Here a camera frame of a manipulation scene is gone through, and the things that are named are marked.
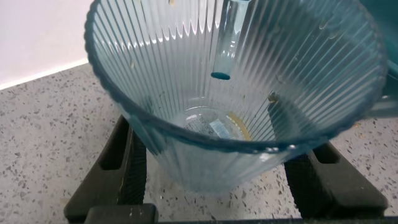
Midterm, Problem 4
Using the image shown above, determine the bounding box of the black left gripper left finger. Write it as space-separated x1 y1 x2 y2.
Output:
63 114 159 224

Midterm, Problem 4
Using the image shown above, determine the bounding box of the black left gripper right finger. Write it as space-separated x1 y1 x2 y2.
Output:
283 141 389 219

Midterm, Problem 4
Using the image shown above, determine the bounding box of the teal square plastic basin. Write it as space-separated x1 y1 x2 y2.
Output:
357 0 398 119

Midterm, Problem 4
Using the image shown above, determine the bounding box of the clear blue ribbed cup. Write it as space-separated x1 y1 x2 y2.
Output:
83 0 389 197

